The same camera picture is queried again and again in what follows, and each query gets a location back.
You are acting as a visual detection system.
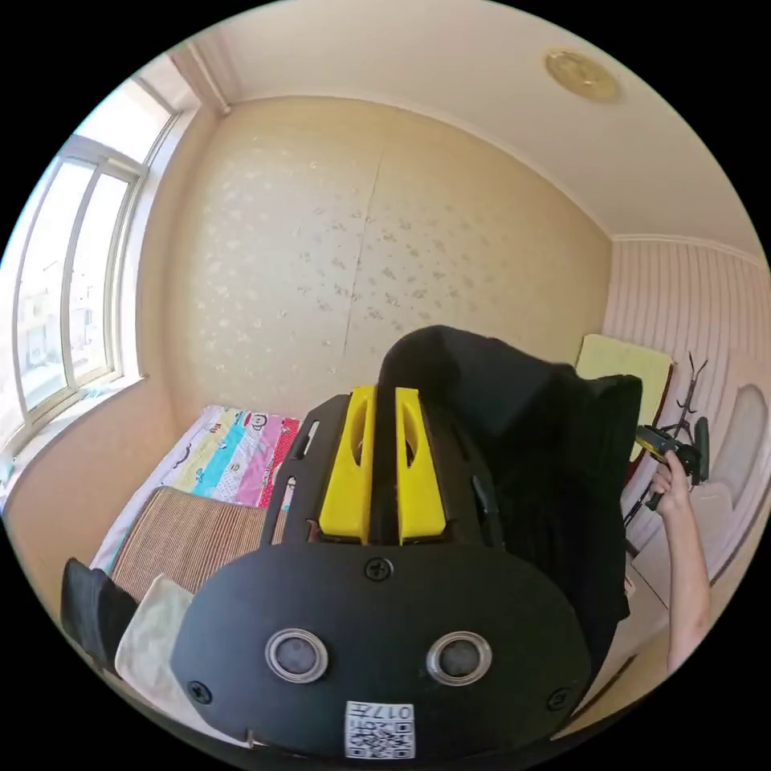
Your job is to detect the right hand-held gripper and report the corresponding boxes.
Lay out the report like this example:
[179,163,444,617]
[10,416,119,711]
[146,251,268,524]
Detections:
[635,423,704,512]

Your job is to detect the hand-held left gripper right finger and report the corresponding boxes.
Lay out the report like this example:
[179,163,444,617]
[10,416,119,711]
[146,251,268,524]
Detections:
[394,387,447,541]

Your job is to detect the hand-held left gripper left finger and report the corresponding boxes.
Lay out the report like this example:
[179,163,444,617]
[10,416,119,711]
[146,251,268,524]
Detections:
[318,385,378,541]

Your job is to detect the black pants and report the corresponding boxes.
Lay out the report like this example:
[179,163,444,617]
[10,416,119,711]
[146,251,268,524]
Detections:
[377,324,644,685]

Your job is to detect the person's right forearm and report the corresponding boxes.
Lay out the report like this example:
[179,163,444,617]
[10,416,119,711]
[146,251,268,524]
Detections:
[657,503,713,677]

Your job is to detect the person's right hand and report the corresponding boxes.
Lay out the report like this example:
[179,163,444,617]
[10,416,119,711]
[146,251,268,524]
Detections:
[652,450,694,519]

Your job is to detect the black coat stand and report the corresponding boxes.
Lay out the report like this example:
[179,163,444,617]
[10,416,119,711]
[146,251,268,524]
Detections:
[622,351,711,532]

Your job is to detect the pale yellow cloth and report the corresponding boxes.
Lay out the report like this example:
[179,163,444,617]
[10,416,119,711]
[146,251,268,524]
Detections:
[575,333,674,430]

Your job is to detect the pile of clothes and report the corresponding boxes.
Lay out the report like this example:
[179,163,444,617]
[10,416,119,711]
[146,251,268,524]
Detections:
[59,557,209,733]

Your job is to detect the window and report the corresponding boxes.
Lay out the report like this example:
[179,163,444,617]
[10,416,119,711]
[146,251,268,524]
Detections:
[0,76,183,483]

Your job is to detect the round golden ceiling lamp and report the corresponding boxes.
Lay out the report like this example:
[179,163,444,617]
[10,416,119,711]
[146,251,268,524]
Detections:
[545,49,620,104]

